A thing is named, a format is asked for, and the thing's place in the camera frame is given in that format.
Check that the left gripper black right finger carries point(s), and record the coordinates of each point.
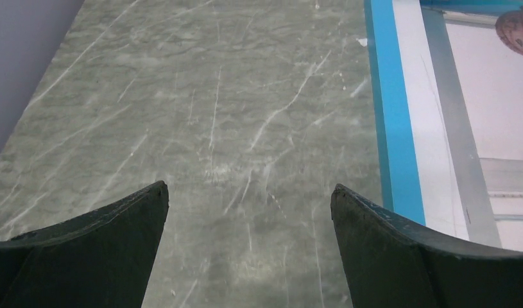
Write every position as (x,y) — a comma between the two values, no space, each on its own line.
(391,261)

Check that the blue wooden picture frame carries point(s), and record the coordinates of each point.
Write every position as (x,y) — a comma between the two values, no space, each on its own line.
(447,80)

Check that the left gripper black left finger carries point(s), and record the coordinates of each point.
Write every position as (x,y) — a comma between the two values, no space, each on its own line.
(102,258)

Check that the printed photo with white border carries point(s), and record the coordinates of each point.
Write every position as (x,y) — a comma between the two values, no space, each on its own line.
(478,106)

